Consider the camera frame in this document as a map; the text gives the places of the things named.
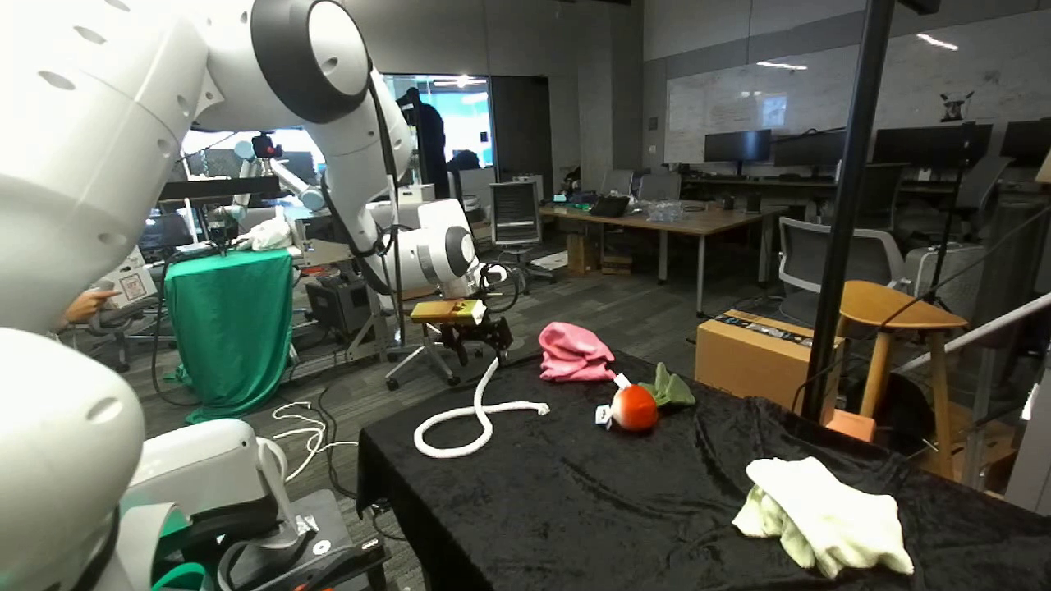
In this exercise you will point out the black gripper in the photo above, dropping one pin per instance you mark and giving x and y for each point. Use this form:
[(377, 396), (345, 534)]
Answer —
[(477, 332)]

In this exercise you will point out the pink cloth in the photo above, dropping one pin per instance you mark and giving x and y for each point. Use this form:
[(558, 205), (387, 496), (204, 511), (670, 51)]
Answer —
[(575, 351)]

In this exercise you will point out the pale yellow cloth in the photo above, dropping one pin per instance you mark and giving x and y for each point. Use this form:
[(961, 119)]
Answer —
[(832, 512)]

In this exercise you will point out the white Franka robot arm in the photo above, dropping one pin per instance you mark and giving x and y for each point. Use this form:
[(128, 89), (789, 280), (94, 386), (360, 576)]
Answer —
[(77, 165)]

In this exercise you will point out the black velvet tablecloth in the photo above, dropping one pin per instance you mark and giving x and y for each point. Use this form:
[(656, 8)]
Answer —
[(613, 503)]

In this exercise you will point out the grey boxy monitor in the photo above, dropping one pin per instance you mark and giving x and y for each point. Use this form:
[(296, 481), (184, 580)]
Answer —
[(513, 215)]

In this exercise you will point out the long wooden desk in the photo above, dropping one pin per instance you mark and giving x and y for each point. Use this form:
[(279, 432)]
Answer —
[(678, 216)]

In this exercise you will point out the person in black clothes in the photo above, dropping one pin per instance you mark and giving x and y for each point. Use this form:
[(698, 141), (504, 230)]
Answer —
[(428, 141)]

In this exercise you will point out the large cardboard box black tape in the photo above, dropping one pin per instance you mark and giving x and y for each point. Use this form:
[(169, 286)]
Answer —
[(751, 354)]

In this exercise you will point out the green draped cloth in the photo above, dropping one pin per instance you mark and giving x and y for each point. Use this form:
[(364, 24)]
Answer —
[(232, 329)]

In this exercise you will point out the black computer monitor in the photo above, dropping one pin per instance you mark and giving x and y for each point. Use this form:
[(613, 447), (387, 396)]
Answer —
[(738, 146), (808, 148), (1029, 140), (931, 146)]

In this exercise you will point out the white mesh office chair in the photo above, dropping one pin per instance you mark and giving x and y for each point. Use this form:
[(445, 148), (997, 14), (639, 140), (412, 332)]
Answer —
[(808, 249)]

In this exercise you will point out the orange pole base block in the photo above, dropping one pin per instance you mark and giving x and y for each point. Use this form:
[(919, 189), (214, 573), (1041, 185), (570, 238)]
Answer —
[(849, 427)]

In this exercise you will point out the black vertical pole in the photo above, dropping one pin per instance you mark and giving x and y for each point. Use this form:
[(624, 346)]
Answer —
[(849, 216)]

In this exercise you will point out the wooden stool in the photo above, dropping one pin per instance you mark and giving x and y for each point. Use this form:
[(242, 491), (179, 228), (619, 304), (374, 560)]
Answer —
[(891, 305)]

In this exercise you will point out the silver slanted metal pole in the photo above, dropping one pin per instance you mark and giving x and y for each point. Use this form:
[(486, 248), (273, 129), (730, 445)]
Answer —
[(987, 327)]

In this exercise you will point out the tan wrist camera mount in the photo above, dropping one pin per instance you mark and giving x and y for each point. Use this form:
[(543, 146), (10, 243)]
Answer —
[(445, 310)]

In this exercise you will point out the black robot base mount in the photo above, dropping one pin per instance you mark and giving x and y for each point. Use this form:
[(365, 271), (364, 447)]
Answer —
[(318, 546)]

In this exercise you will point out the black camera on tripod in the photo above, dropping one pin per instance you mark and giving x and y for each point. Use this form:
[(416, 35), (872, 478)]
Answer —
[(267, 146)]

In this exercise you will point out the black drone wall figure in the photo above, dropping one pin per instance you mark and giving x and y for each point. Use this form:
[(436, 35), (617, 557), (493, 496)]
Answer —
[(956, 105)]

